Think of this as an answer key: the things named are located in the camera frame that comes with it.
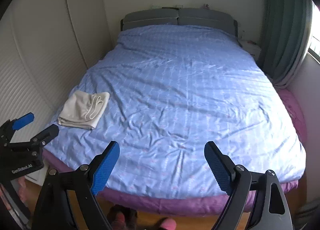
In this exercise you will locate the person's foot pink slipper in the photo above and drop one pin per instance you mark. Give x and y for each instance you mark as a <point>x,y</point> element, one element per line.
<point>166,224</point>

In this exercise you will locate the person's foot dark slipper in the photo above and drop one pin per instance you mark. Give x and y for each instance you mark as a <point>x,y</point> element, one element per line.
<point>122,218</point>

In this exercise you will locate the blue floral bed cover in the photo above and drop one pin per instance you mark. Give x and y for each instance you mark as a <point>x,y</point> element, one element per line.
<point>170,54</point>

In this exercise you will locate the green striped curtain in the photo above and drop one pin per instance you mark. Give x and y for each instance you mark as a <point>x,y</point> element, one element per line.
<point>285,39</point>

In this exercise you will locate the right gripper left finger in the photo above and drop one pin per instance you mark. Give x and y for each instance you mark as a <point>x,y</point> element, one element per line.
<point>53,208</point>

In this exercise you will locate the cream white pants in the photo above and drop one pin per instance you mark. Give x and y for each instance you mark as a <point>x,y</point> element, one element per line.
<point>83,110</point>

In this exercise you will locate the white bedside table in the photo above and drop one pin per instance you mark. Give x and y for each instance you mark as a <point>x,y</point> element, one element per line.
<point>252,48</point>

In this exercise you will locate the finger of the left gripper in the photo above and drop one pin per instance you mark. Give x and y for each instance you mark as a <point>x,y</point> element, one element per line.
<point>45,136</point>
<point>9,127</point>

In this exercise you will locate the grey padded headboard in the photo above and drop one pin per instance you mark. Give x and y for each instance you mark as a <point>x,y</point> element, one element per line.
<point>181,16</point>

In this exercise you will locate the barred window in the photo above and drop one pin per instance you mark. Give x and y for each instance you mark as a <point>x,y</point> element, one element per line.
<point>314,48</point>

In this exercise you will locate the white wardrobe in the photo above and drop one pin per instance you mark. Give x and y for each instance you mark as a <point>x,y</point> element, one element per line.
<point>46,48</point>

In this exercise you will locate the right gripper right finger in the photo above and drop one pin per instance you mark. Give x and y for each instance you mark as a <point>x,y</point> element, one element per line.
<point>270,209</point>

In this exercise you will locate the pink bed sheet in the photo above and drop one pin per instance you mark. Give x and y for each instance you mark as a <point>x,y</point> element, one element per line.
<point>200,199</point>

